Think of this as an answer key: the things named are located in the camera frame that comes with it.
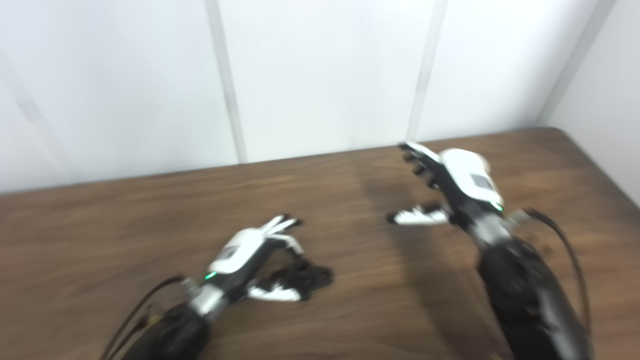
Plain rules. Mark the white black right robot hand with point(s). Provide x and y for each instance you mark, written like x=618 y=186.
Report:
x=467 y=180

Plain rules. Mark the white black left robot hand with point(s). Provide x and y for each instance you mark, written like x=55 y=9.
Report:
x=237 y=255

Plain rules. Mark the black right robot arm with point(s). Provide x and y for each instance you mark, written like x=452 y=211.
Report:
x=525 y=295

